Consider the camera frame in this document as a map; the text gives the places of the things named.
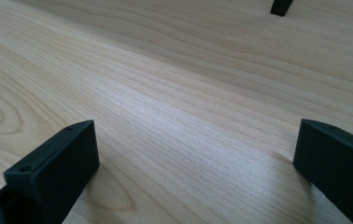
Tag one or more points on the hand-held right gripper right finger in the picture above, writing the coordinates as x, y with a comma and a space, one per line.
336, 161

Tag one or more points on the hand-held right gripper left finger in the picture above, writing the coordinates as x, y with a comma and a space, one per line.
56, 168

